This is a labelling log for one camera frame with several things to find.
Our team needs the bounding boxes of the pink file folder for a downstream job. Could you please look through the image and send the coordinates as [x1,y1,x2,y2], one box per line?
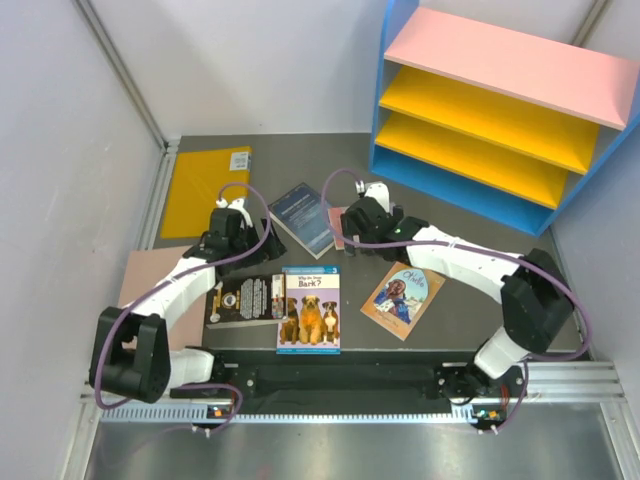
[118,246,205,351]

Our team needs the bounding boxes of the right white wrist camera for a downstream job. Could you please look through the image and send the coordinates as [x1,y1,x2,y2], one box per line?
[355,180,391,214]

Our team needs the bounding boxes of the purple dog book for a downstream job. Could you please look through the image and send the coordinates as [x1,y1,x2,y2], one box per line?
[276,265,341,355]

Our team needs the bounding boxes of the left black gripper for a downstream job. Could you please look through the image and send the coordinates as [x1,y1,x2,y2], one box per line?
[228,216,286,269]

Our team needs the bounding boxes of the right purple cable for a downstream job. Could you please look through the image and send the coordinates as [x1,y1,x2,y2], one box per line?
[320,168,592,435]

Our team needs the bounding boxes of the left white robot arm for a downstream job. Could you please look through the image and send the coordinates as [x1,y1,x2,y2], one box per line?
[89,201,284,409]

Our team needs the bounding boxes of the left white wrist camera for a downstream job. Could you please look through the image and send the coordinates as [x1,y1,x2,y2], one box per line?
[216,197,254,227]

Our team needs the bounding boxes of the red castle picture book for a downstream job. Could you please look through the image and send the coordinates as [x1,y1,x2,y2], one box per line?
[328,207,347,251]

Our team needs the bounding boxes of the aluminium frame rail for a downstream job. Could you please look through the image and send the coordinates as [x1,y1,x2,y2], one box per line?
[98,362,626,428]

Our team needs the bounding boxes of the colourful wooden bookshelf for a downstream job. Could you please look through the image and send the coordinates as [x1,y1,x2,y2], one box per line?
[369,1,639,236]

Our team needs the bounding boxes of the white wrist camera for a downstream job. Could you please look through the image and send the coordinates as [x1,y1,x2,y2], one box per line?
[355,180,391,214]
[216,197,254,227]

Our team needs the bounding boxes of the orange Othello book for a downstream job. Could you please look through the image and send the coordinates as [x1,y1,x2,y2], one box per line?
[360,262,445,341]

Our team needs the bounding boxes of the yellow file folder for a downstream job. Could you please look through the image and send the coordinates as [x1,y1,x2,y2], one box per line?
[160,146,252,239]

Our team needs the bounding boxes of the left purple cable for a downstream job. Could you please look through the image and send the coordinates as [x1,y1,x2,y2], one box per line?
[93,182,274,436]

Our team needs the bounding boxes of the dark blue hardcover book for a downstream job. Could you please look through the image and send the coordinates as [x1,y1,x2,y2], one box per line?
[269,182,334,260]

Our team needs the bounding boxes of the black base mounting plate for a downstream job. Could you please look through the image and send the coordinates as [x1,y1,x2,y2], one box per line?
[169,348,527,404]

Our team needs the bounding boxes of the black paperback book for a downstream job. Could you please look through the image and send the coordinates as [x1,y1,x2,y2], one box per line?
[204,273,287,330]

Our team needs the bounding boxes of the purple cable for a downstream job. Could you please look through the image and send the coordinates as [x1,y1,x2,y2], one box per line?
[320,168,592,435]
[93,182,274,436]

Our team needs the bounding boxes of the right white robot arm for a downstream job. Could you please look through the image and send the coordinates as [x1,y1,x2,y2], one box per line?
[340,196,575,398]

